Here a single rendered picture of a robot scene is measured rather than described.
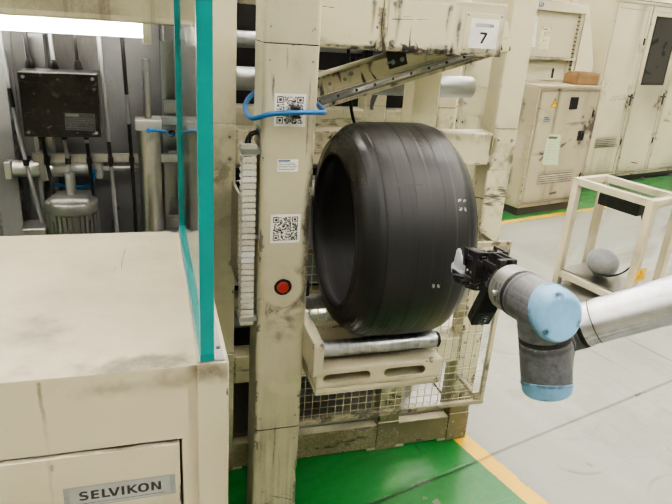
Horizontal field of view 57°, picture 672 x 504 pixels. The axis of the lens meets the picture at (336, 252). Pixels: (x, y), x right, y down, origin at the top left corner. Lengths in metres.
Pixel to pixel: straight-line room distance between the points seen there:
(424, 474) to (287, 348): 1.18
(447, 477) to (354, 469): 0.38
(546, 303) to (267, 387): 0.90
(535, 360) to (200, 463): 0.58
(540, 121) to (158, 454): 5.54
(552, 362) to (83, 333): 0.76
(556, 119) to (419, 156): 4.88
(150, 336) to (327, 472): 1.78
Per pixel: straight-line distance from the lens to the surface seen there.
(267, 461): 1.88
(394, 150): 1.49
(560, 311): 1.09
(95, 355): 0.91
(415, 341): 1.70
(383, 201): 1.41
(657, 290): 1.24
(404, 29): 1.81
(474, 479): 2.73
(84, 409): 0.90
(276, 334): 1.65
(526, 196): 6.30
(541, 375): 1.15
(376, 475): 2.65
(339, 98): 1.90
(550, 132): 6.31
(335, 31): 1.74
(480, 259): 1.26
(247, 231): 1.53
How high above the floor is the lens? 1.72
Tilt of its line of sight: 21 degrees down
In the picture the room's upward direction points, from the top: 4 degrees clockwise
